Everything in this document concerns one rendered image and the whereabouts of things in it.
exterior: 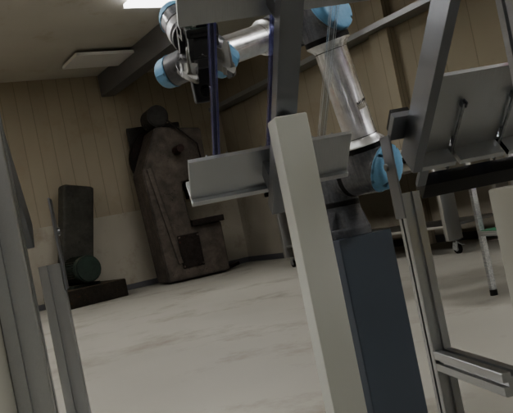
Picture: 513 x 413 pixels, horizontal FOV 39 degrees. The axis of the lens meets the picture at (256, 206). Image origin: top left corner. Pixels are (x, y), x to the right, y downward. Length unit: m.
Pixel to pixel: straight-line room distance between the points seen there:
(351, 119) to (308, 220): 0.65
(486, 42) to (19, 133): 6.19
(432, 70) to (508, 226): 0.33
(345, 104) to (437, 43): 0.59
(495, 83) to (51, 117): 9.38
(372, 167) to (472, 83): 0.48
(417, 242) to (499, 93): 0.34
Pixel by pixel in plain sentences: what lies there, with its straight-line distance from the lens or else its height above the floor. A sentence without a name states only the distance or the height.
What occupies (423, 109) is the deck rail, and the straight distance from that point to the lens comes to 1.42.
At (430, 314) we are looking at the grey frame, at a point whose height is 0.39.
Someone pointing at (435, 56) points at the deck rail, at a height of 0.87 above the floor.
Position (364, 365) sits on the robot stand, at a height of 0.22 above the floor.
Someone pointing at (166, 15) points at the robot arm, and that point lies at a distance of 1.57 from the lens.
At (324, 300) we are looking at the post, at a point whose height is 0.49.
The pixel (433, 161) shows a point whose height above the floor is 0.69.
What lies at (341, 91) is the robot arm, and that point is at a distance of 1.88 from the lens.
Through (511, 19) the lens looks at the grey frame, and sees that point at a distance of 1.06.
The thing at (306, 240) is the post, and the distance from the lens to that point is 1.27.
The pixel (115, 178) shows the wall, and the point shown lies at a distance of 10.71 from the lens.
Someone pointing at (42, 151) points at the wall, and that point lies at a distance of 10.47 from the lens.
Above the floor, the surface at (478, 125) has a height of 0.74.
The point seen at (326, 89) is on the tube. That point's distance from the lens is 1.42.
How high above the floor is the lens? 0.65
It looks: 1 degrees up
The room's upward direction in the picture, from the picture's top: 11 degrees counter-clockwise
